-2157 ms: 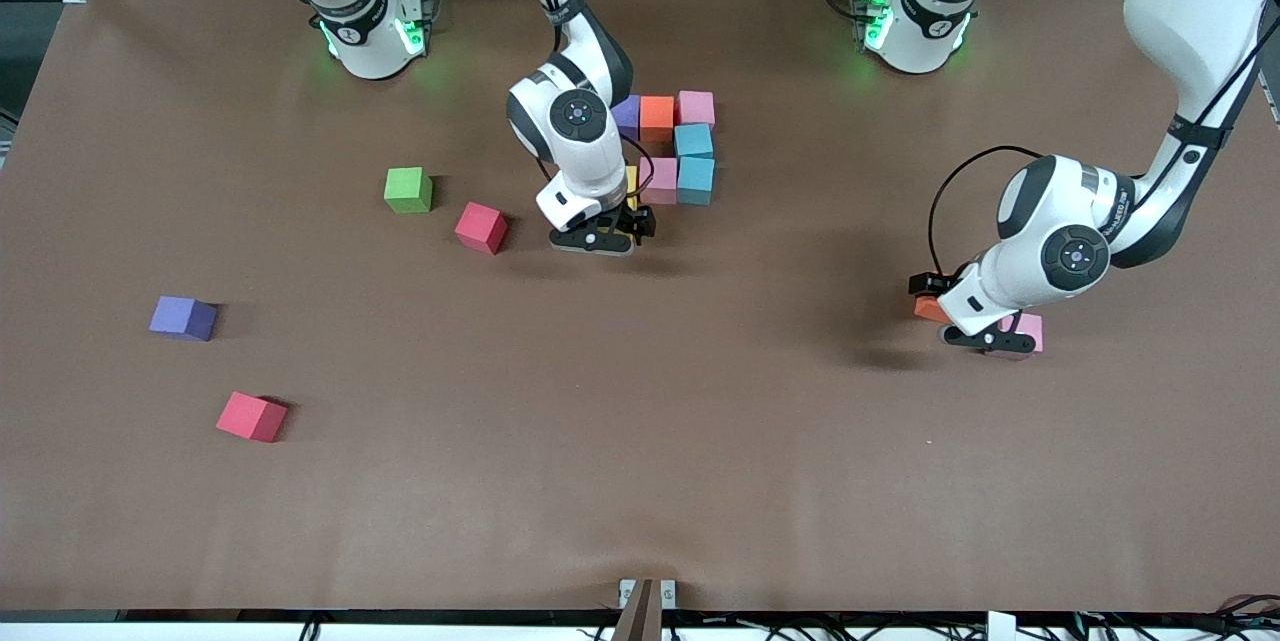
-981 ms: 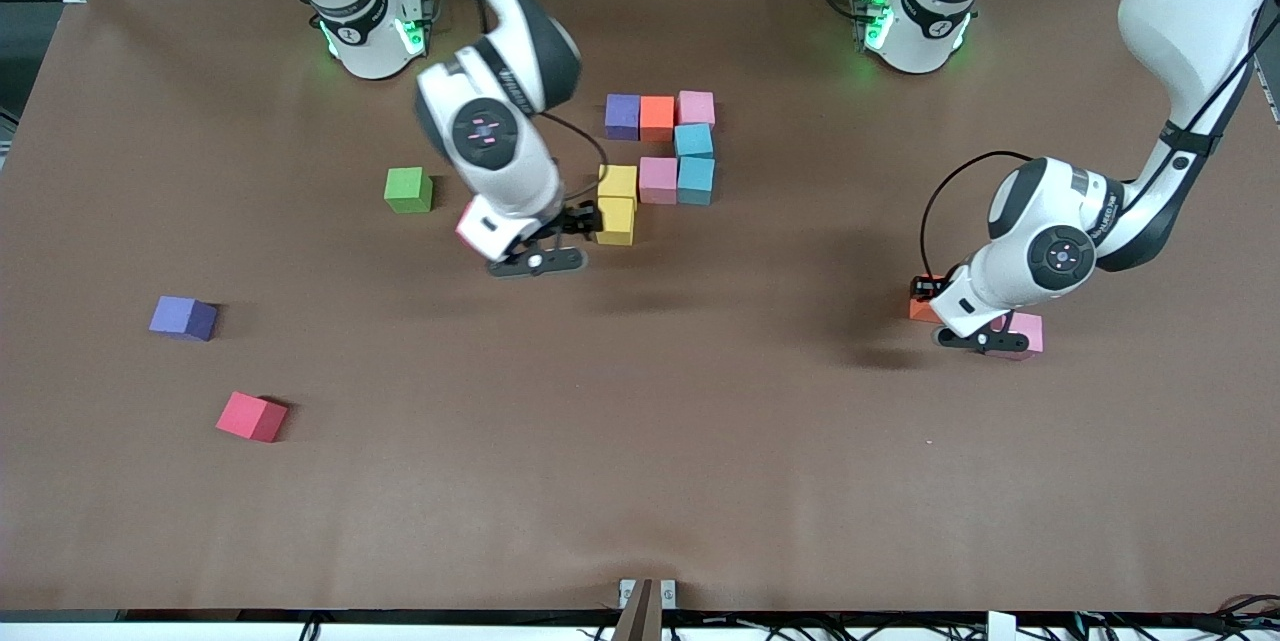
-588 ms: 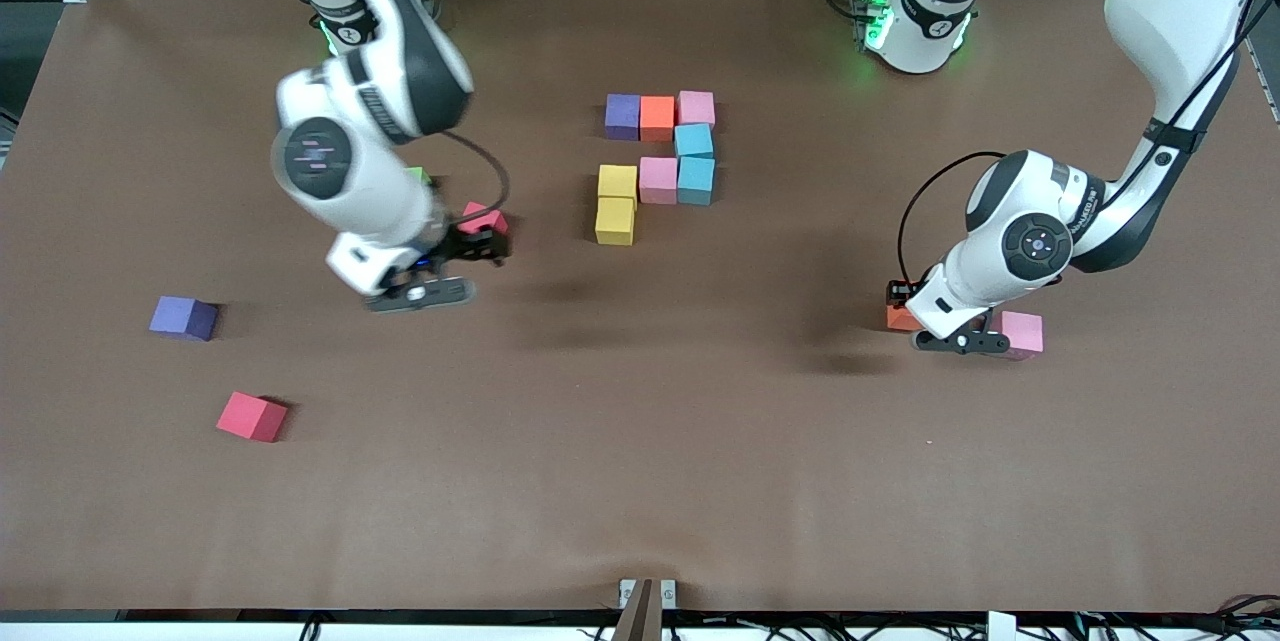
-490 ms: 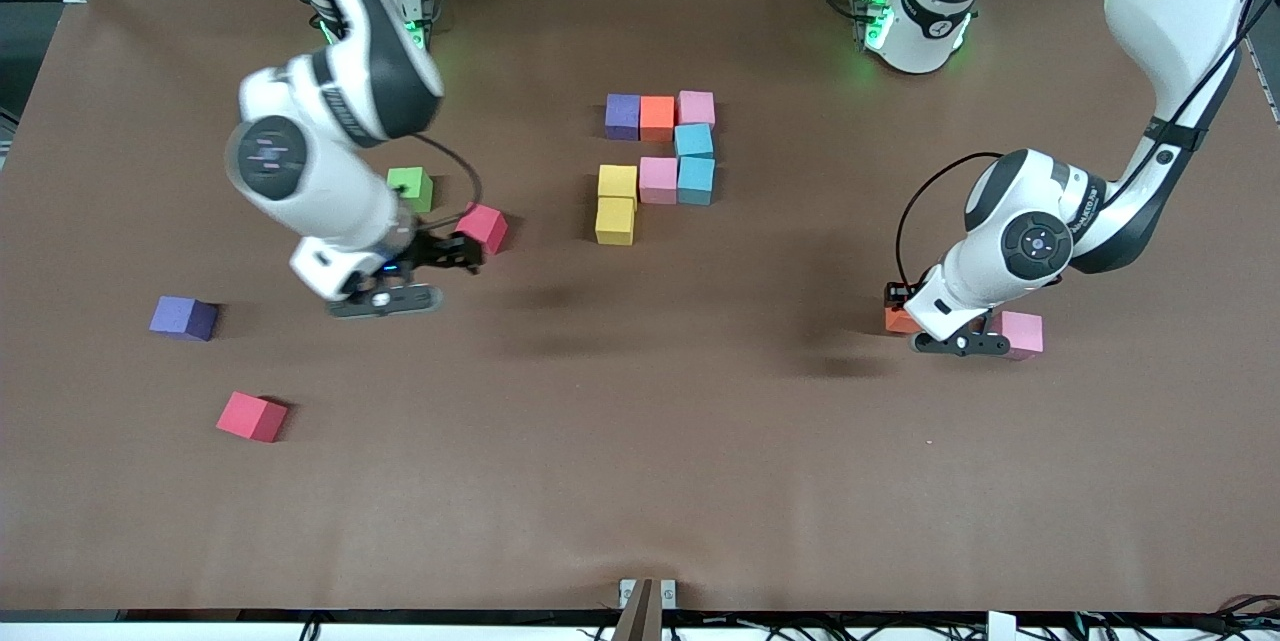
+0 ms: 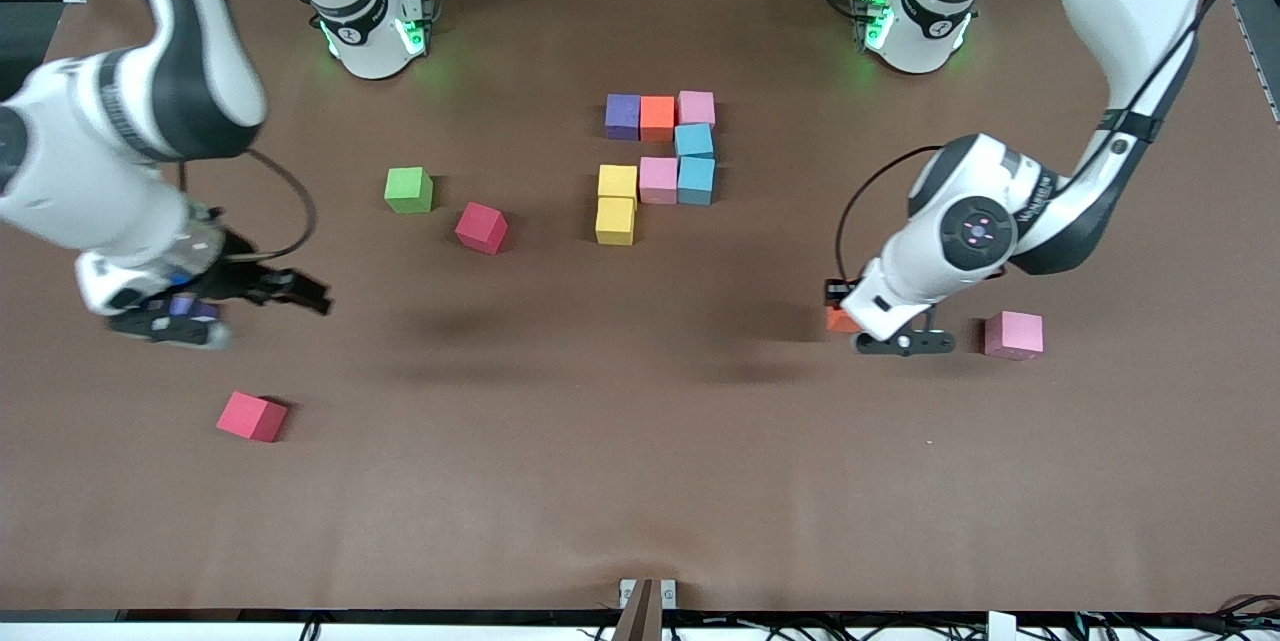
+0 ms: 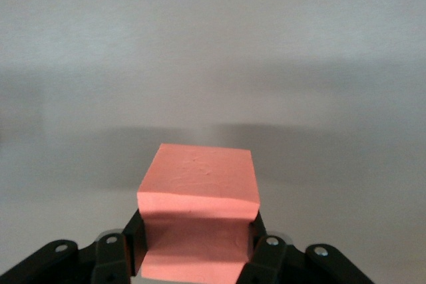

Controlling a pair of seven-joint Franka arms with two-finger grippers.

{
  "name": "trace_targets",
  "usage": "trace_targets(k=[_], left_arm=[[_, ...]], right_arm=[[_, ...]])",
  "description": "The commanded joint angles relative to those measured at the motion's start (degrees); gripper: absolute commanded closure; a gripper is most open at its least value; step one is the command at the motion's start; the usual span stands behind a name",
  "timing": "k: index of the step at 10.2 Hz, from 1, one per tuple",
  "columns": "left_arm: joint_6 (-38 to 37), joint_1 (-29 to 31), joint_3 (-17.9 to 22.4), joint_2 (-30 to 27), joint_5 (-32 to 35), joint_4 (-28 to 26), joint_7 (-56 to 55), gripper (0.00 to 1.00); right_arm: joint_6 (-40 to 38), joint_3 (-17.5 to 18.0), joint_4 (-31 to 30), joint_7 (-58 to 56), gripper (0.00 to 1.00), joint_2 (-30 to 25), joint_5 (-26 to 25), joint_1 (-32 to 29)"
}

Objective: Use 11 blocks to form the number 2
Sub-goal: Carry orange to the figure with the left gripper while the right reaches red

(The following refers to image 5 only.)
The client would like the red foam cube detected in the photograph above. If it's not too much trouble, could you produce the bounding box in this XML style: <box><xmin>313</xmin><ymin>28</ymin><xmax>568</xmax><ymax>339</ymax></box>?
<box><xmin>454</xmin><ymin>201</ymin><xmax>509</xmax><ymax>256</ymax></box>
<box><xmin>216</xmin><ymin>391</ymin><xmax>289</xmax><ymax>444</ymax></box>

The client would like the bright pink foam cube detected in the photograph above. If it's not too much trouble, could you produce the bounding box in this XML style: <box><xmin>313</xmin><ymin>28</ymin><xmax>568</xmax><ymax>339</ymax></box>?
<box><xmin>639</xmin><ymin>157</ymin><xmax>681</xmax><ymax>206</ymax></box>

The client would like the green foam cube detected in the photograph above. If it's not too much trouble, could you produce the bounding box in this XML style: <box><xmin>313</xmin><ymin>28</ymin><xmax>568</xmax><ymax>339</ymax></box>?
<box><xmin>384</xmin><ymin>166</ymin><xmax>435</xmax><ymax>215</ymax></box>

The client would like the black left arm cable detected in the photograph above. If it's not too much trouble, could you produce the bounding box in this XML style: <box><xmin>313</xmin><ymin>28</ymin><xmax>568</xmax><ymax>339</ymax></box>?
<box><xmin>835</xmin><ymin>146</ymin><xmax>946</xmax><ymax>284</ymax></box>

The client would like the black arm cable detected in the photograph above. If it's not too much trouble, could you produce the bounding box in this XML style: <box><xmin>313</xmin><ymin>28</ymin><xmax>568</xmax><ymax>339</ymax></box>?
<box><xmin>835</xmin><ymin>146</ymin><xmax>946</xmax><ymax>284</ymax></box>
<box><xmin>175</xmin><ymin>149</ymin><xmax>319</xmax><ymax>262</ymax></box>

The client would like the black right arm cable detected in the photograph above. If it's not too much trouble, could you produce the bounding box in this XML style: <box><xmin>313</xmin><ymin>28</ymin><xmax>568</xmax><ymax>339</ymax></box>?
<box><xmin>175</xmin><ymin>149</ymin><xmax>319</xmax><ymax>262</ymax></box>

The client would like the metal bracket with brown post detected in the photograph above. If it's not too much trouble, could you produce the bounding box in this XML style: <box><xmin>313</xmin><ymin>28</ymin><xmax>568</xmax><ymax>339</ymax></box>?
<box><xmin>610</xmin><ymin>577</ymin><xmax>678</xmax><ymax>641</ymax></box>

